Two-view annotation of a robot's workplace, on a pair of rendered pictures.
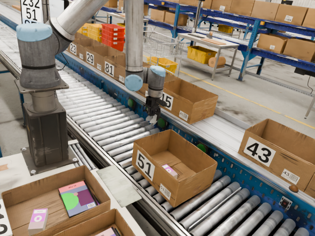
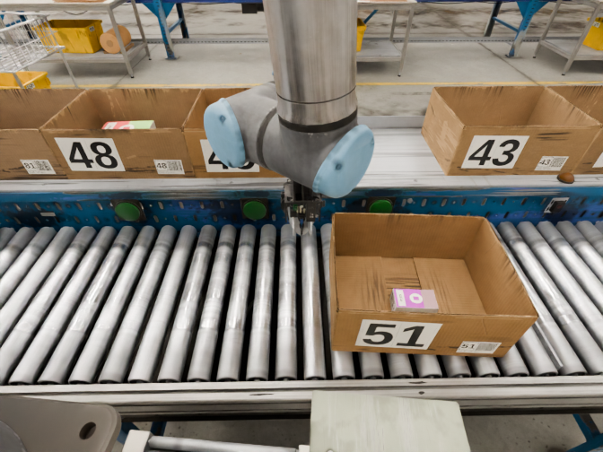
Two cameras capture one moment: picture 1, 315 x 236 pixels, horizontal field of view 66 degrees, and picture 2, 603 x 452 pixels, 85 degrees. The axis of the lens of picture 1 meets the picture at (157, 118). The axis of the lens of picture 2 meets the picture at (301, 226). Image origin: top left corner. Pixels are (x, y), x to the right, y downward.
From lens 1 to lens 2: 1.07 m
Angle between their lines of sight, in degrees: 39
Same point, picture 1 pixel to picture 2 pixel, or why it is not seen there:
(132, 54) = (345, 29)
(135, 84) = (360, 164)
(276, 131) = (451, 103)
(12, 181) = not seen: outside the picture
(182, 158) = (380, 252)
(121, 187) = (404, 427)
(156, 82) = not seen: hidden behind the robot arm
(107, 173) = (337, 431)
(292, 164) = (558, 142)
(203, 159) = (444, 227)
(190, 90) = not seen: hidden behind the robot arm
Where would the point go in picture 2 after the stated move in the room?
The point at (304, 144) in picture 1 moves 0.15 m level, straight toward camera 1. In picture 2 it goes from (499, 102) to (528, 122)
